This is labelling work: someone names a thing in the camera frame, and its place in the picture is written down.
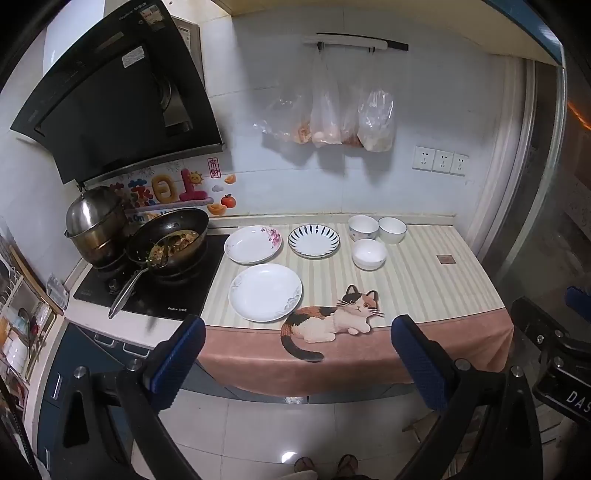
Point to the colourful character wall sticker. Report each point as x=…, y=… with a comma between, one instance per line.
x=164, y=191

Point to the wall hook rail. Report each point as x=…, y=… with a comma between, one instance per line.
x=351, y=40

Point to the red square wall sticker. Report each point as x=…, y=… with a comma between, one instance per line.
x=214, y=167

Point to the dark blue base cabinet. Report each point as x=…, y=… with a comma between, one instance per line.
x=78, y=355

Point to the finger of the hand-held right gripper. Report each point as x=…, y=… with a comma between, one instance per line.
x=538, y=321
x=579, y=300

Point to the white plate grey leaf print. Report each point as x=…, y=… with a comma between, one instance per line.
x=265, y=293

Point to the white plate pink floral print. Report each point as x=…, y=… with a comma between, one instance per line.
x=253, y=244

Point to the white bowl blue pattern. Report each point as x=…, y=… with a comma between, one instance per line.
x=363, y=228

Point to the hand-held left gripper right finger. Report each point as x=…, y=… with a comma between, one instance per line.
x=418, y=360

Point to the white plate blue stroke pattern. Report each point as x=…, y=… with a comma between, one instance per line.
x=314, y=240

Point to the white ribbed door frame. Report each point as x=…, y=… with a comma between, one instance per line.
x=508, y=138

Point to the clear plastic bag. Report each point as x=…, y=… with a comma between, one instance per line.
x=376, y=124
x=352, y=134
x=293, y=127
x=325, y=115

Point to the black glass gas stove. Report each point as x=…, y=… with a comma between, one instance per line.
x=184, y=295

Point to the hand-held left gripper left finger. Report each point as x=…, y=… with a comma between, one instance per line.
x=178, y=355

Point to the cooked food in wok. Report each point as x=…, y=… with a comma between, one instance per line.
x=178, y=241

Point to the orange persimmon wall sticker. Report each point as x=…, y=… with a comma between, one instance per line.
x=228, y=201

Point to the person's right foot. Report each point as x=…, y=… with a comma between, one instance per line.
x=347, y=464

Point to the stainless steel stacked pot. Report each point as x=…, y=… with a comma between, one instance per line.
x=94, y=217

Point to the metal dish rack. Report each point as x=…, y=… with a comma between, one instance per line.
x=25, y=300

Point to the small white box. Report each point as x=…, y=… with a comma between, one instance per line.
x=57, y=290

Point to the striped tablecloth with cat print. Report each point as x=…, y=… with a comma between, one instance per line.
x=415, y=290

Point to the black range hood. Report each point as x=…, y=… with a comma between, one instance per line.
x=115, y=101

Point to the brown square cloth patch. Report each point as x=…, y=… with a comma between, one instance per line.
x=446, y=259

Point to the gold ingot wall sticker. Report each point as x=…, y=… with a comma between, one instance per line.
x=217, y=209

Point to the glass sliding door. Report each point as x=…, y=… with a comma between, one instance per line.
x=545, y=207

